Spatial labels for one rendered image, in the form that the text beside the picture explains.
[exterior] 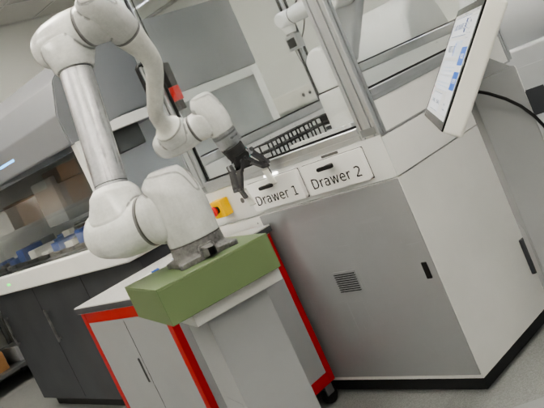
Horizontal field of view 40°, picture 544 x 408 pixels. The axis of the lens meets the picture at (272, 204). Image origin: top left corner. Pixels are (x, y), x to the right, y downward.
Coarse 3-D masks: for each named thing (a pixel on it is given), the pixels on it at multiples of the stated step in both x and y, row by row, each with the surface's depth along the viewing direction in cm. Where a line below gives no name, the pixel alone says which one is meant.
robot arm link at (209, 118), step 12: (204, 96) 255; (192, 108) 257; (204, 108) 255; (216, 108) 256; (192, 120) 258; (204, 120) 256; (216, 120) 256; (228, 120) 259; (192, 132) 258; (204, 132) 258; (216, 132) 258
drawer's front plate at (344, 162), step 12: (336, 156) 250; (348, 156) 246; (360, 156) 243; (300, 168) 263; (312, 168) 259; (336, 168) 252; (348, 168) 248; (360, 168) 245; (324, 180) 258; (348, 180) 250; (360, 180) 247; (312, 192) 264; (324, 192) 260
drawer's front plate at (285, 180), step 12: (264, 180) 278; (276, 180) 274; (288, 180) 270; (300, 180) 267; (252, 192) 286; (264, 192) 281; (276, 192) 277; (288, 192) 272; (300, 192) 268; (264, 204) 284; (276, 204) 279
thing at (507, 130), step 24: (504, 72) 181; (480, 96) 183; (504, 96) 182; (480, 120) 186; (504, 120) 183; (528, 120) 183; (504, 144) 184; (528, 144) 184; (504, 168) 185; (528, 168) 185; (504, 192) 201; (528, 192) 186; (528, 216) 187; (528, 240) 192
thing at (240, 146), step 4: (236, 144) 261; (240, 144) 262; (232, 148) 261; (236, 148) 261; (240, 148) 262; (244, 148) 263; (224, 152) 263; (228, 152) 261; (232, 152) 261; (236, 152) 261; (240, 152) 262; (244, 152) 266; (248, 152) 267; (228, 156) 262; (232, 156) 262; (236, 156) 262; (240, 156) 264; (232, 160) 263; (236, 160) 263; (244, 160) 265; (248, 160) 266; (236, 164) 263; (244, 164) 265; (248, 164) 266
